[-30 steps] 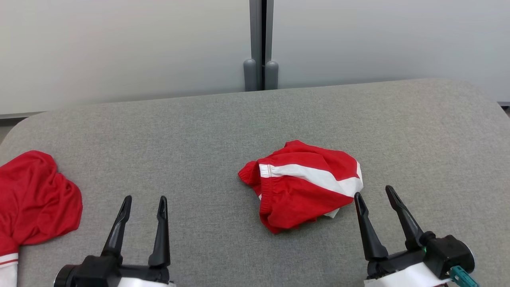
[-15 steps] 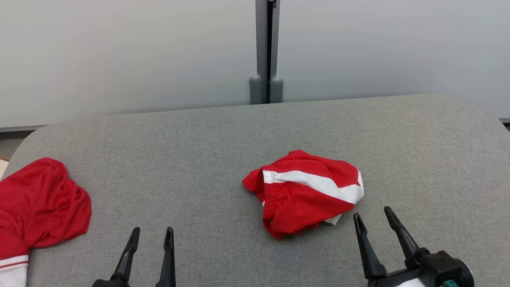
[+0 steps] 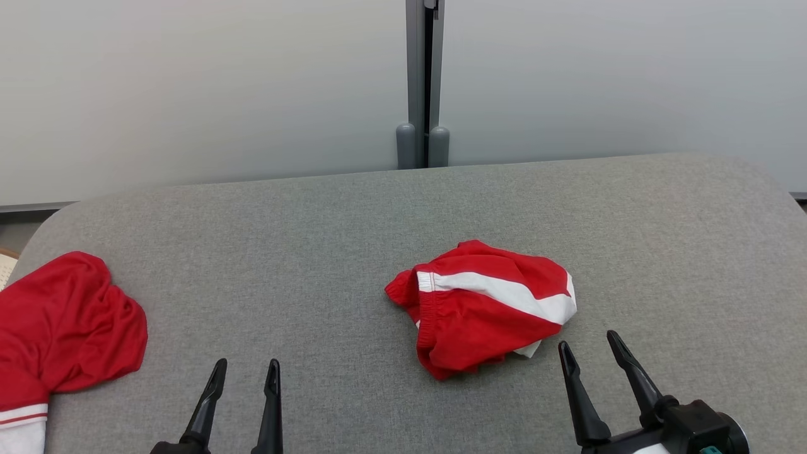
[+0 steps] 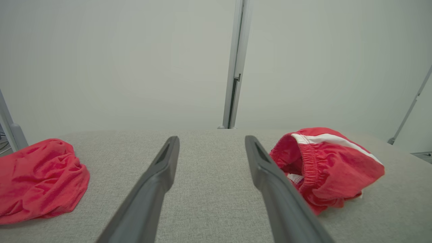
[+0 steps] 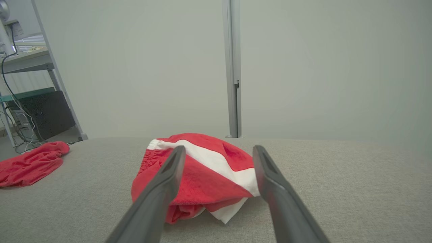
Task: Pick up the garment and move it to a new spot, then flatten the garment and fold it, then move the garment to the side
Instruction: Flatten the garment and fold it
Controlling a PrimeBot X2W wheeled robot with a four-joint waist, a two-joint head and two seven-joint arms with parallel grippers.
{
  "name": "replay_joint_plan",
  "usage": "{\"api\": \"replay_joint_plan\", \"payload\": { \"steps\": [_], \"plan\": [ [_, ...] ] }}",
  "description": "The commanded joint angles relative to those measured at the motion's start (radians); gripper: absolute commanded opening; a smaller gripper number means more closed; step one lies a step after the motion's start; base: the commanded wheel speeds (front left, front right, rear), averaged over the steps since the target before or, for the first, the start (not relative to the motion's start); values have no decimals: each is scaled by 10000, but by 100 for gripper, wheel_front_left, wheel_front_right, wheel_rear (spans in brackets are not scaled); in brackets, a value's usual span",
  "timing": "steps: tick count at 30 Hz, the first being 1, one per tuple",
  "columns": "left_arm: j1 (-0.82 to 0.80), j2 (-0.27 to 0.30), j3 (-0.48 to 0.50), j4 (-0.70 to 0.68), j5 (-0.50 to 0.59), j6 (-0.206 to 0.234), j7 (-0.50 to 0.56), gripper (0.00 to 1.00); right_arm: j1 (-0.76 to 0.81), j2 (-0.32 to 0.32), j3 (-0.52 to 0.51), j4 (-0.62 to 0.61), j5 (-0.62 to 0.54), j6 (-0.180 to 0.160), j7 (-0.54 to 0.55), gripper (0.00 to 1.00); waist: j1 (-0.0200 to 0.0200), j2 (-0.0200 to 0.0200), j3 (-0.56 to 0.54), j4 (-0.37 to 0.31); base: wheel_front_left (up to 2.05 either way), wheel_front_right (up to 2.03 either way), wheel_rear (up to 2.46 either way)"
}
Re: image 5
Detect red white folded shorts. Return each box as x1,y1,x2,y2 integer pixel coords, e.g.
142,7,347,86
131,133,261,225

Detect grey fabric upholstered surface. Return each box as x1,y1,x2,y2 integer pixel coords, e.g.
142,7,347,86
0,137,432,243

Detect black power cable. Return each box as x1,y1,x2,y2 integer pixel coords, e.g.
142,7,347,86
1,24,46,144

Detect grey partition joint post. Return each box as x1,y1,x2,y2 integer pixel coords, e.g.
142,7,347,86
222,0,242,138

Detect white cable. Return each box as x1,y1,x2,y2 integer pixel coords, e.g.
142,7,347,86
10,94,38,152

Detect red basketball jersey white trim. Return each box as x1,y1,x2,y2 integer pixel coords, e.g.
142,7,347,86
0,141,70,188

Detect green board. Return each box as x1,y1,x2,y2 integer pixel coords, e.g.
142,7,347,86
0,87,56,103

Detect black computer tower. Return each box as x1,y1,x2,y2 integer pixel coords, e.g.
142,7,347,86
17,90,76,142

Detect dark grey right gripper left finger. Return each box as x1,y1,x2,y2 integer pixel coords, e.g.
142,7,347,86
105,145,187,243

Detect grey metal desk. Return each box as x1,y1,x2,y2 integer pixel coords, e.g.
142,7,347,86
0,47,64,145

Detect white computer monitor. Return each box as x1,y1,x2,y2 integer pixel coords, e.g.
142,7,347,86
0,0,44,56

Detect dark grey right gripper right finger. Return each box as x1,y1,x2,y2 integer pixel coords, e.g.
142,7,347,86
252,145,330,243

